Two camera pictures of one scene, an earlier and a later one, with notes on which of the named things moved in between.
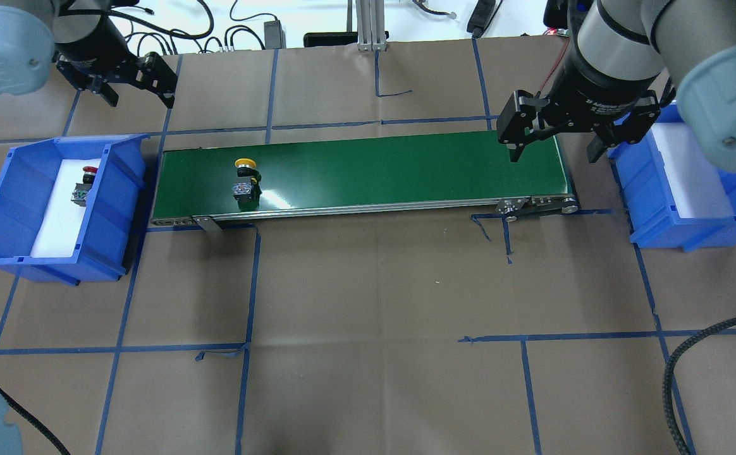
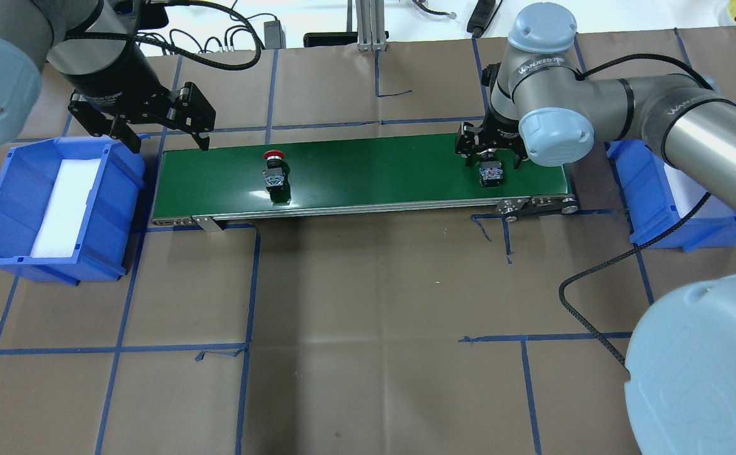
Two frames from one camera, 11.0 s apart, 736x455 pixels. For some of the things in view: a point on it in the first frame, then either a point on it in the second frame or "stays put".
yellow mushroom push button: [246, 190] → [490, 169]
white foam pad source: [62, 218] stays put
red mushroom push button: [79, 194] → [277, 177]
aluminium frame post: [370, 21] stays put
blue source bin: [66, 208] stays put
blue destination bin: [675, 196] stays put
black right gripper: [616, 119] → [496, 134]
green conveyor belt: [419, 178] stays put
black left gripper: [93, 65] → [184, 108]
